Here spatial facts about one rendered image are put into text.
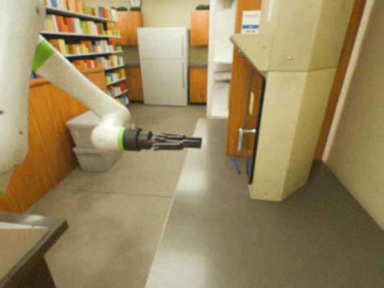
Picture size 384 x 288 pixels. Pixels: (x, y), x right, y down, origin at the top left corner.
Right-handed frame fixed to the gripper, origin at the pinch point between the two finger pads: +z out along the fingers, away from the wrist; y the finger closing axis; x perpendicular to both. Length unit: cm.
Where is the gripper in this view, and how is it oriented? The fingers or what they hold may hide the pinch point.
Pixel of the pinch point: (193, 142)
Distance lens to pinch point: 84.3
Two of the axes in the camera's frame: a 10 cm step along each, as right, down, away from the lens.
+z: 9.9, 0.5, -1.1
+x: 0.0, 9.0, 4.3
